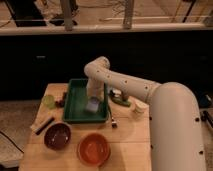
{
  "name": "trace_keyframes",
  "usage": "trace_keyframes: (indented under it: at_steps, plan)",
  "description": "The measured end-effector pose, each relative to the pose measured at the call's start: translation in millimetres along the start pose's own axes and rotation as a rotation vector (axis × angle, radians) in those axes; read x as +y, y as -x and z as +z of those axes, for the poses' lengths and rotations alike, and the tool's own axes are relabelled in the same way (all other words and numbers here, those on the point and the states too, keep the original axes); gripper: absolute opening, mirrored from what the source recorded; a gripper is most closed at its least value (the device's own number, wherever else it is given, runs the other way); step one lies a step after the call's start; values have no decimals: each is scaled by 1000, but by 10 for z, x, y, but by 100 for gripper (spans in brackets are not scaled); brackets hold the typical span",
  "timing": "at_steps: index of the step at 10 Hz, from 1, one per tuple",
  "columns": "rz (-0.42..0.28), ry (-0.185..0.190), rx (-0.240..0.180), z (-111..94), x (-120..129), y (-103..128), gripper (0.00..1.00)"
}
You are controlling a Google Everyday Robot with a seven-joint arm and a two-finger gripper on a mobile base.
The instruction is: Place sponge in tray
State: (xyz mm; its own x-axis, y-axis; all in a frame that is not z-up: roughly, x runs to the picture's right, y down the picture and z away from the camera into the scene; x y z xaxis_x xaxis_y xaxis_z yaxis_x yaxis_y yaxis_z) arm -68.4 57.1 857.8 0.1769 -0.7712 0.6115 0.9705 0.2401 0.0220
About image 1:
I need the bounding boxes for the dark purple bowl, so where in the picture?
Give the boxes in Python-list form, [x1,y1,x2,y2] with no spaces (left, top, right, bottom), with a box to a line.
[44,123,71,150]

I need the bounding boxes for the metal railing frame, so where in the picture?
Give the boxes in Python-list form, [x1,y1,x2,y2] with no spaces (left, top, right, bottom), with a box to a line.
[0,0,213,35]

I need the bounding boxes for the yellow-green cup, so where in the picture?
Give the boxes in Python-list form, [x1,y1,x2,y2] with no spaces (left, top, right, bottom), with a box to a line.
[42,95,55,109]

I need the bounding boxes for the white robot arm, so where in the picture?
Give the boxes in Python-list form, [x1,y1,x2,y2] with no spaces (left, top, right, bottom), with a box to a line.
[84,56,207,171]

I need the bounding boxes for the small black-white tool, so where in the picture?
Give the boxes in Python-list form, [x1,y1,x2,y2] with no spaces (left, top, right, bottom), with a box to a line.
[109,108,117,128]

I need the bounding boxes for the orange bowl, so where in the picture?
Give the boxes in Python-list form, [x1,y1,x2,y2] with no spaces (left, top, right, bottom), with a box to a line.
[76,133,111,167]

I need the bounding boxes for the green plastic tray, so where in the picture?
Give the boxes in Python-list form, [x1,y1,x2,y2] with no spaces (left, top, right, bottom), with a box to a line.
[62,79,108,124]

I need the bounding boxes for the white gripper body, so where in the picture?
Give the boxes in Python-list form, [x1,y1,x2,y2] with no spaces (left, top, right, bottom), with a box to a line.
[86,78,104,100]

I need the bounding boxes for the white cylindrical cup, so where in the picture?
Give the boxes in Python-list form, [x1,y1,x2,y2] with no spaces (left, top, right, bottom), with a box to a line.
[133,100,148,114]

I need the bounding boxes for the black rectangular bar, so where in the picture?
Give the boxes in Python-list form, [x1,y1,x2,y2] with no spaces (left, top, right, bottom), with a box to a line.
[35,117,55,135]

